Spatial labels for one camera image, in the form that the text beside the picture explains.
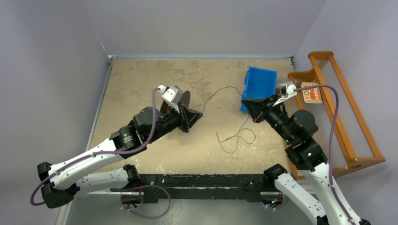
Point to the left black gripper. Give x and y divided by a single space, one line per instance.
188 116

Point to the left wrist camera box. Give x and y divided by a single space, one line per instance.
171 98

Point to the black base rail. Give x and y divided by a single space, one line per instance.
249 187

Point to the blue plastic bin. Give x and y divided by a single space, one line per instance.
259 83

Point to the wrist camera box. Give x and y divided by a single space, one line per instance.
287 91
171 98

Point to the orange wooden rack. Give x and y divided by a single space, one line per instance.
354 147

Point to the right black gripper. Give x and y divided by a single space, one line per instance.
258 109

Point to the orange patterned card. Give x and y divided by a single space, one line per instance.
311 96

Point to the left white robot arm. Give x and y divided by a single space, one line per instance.
61 182

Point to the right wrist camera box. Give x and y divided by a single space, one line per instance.
287 91

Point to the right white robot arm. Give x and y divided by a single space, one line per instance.
328 206

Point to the black cable spool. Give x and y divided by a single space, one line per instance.
181 111

